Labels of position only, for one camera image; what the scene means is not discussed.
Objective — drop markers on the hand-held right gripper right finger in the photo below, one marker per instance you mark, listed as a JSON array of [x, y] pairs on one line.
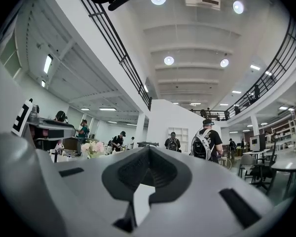
[[202, 194]]

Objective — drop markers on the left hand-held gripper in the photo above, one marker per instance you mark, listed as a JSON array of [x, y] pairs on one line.
[[21, 117]]

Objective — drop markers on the white rounded table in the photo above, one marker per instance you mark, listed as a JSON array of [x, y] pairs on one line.
[[144, 204]]

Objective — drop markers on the pink flower bouquet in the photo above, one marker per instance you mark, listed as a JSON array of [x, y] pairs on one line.
[[93, 148]]

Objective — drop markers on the black balcony railing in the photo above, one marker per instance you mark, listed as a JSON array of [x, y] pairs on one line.
[[273, 70], [113, 41]]

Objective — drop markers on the white cube shelf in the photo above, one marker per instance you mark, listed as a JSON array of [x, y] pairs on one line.
[[178, 137]]

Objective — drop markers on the white open shelving rack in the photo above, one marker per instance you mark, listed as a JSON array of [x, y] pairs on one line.
[[286, 132]]

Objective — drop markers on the grey table with black legs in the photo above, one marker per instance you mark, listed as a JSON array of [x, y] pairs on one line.
[[291, 162]]

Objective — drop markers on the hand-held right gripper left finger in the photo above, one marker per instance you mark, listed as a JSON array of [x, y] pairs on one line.
[[88, 196]]

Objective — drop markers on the long ceiling tube light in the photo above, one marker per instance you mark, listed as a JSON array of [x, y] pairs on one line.
[[48, 63]]

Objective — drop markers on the grey plastic chair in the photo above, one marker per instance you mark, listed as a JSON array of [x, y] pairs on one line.
[[246, 163]]

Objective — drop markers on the black slim chair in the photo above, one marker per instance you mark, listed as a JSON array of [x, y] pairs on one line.
[[264, 169]]

